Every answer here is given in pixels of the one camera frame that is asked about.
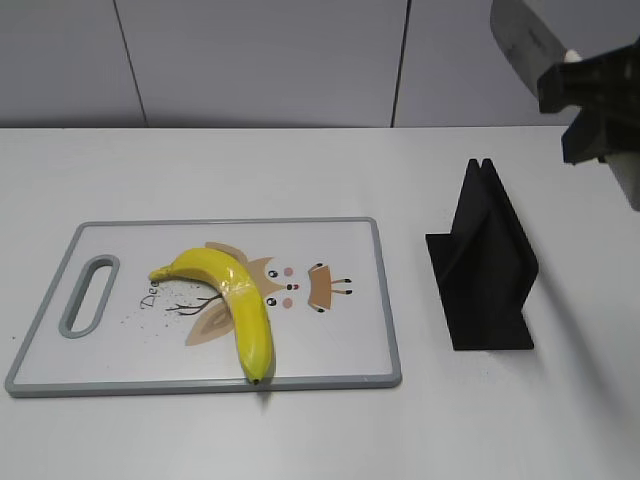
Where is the yellow plastic banana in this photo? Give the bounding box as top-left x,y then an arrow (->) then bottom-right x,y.
149,247 -> 274,384

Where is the white-handled cleaver knife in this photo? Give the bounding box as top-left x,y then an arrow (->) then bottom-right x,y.
489,1 -> 639,211

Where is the black knife stand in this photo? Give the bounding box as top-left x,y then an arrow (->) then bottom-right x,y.
425,158 -> 539,351

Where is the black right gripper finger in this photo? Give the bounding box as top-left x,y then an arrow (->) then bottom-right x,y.
537,41 -> 639,114
561,97 -> 639,165

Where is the white grey cutting board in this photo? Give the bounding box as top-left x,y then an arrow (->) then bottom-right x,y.
5,217 -> 402,397

